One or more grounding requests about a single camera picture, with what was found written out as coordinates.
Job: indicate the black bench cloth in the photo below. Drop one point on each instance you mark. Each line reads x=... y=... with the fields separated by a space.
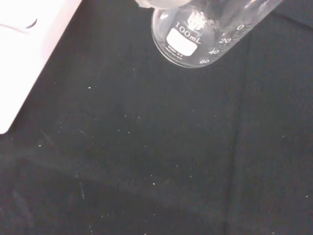
x=156 y=147

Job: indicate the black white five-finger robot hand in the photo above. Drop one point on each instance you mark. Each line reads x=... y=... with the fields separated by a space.
x=156 y=3

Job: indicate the white electronic balance steel pan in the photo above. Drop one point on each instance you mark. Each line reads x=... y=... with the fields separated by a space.
x=27 y=61

